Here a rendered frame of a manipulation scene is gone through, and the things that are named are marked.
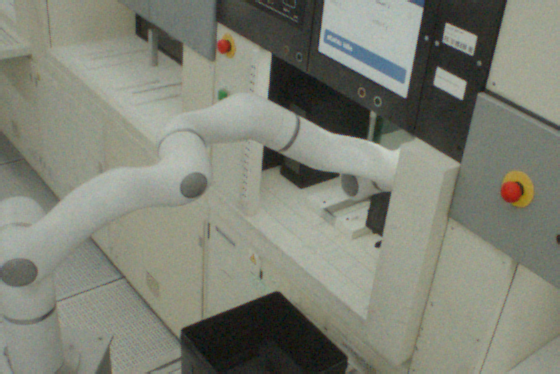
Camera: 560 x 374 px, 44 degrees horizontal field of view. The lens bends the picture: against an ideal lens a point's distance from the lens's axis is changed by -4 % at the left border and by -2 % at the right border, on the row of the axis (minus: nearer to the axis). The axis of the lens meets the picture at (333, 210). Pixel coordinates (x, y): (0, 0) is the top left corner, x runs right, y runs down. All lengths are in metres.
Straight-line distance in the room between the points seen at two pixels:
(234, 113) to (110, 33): 2.01
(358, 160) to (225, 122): 0.30
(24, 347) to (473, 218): 1.02
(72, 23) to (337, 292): 1.94
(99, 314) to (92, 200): 1.61
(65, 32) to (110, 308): 1.22
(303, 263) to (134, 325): 1.23
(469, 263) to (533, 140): 0.32
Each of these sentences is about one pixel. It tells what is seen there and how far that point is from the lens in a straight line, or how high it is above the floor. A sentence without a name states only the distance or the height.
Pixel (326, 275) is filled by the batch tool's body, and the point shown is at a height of 0.87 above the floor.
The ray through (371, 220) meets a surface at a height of 1.00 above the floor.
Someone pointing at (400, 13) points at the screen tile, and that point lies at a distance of 1.45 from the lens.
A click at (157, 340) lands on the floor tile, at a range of 2.94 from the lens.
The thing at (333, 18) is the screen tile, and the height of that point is 1.56.
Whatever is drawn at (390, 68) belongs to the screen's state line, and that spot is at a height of 1.51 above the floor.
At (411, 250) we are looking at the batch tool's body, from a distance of 1.50.
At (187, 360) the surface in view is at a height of 0.87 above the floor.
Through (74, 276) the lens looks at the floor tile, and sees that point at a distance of 3.28.
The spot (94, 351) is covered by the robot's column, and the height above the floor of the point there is 0.76.
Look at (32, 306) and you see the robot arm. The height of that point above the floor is 0.99.
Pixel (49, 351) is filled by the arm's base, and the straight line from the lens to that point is 1.73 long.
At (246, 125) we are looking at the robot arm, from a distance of 1.46.
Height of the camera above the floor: 2.05
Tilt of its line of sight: 33 degrees down
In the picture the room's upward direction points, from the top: 9 degrees clockwise
